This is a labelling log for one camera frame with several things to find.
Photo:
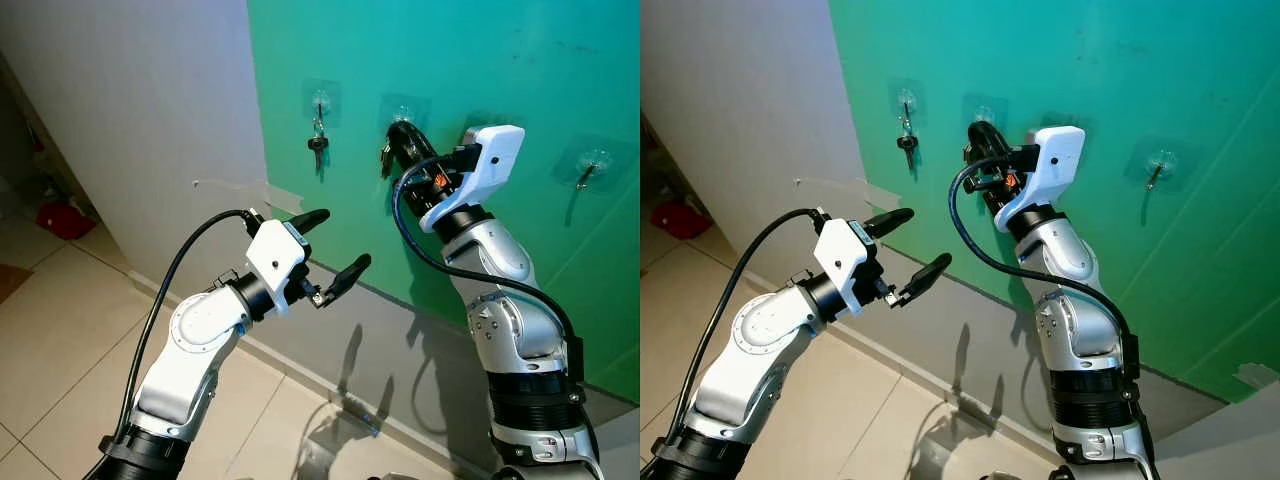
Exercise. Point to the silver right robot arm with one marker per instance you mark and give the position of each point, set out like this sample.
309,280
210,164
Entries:
1065,255
500,255

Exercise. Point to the clear adhesive wall hook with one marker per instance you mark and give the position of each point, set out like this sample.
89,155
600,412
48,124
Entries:
321,98
405,108
985,108
906,98
1162,158
596,158

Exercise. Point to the grey tape strip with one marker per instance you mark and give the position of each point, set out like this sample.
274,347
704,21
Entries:
1258,376

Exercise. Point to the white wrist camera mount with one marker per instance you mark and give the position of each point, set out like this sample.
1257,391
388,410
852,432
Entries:
1055,165
845,255
275,255
490,170

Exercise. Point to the black key bunch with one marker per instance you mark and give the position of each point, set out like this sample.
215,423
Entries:
318,145
907,145

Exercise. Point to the red object on floor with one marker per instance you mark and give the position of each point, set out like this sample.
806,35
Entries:
65,218
680,218

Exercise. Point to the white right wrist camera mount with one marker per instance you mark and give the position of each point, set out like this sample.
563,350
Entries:
1055,165
490,170

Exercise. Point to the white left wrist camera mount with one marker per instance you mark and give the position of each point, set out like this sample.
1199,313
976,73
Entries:
275,255
845,255

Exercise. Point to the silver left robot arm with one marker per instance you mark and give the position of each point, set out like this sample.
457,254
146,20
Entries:
760,335
190,340

